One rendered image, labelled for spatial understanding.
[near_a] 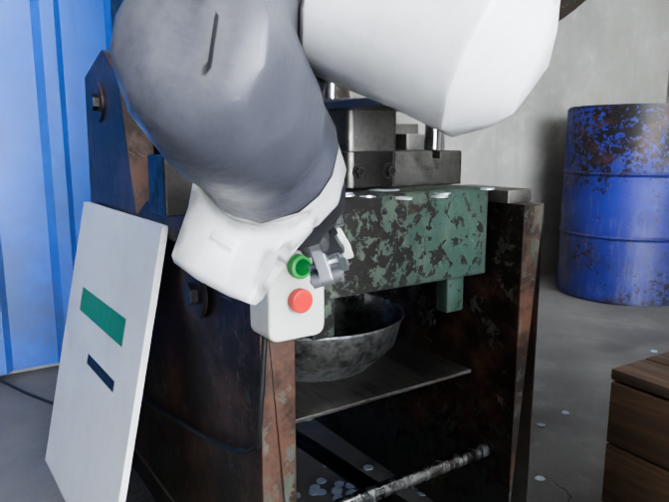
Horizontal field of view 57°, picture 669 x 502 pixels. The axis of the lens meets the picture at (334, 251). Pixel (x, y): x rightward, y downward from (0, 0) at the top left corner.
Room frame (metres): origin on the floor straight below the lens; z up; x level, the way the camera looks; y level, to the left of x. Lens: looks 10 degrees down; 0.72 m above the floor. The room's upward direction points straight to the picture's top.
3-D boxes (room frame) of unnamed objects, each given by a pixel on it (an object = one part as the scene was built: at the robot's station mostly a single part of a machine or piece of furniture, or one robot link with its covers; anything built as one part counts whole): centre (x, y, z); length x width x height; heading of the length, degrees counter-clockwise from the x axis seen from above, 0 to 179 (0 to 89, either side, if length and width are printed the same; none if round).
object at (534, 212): (1.38, -0.10, 0.45); 0.92 x 0.12 x 0.90; 34
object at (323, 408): (1.13, 0.05, 0.31); 0.43 x 0.42 x 0.01; 124
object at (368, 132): (0.97, -0.06, 0.72); 0.25 x 0.14 x 0.14; 34
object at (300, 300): (0.69, 0.04, 0.54); 0.03 x 0.01 x 0.03; 124
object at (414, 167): (1.12, 0.04, 0.68); 0.45 x 0.30 x 0.06; 124
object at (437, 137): (1.11, -0.18, 0.75); 0.03 x 0.03 x 0.10; 34
